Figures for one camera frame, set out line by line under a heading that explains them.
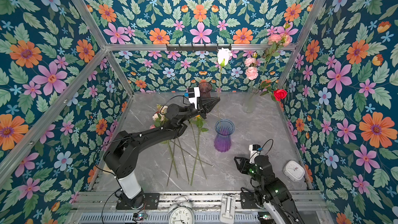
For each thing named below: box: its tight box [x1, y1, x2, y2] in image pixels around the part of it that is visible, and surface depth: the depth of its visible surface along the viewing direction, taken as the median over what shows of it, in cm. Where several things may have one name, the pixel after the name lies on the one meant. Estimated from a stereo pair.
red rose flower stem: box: [268, 88, 288, 102], surface depth 71 cm
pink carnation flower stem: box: [244, 51, 259, 81], surface depth 90 cm
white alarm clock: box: [167, 196, 196, 224], surface depth 69 cm
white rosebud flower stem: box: [217, 47, 233, 122], surface depth 52 cm
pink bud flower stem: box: [262, 21, 293, 84], surface depth 86 cm
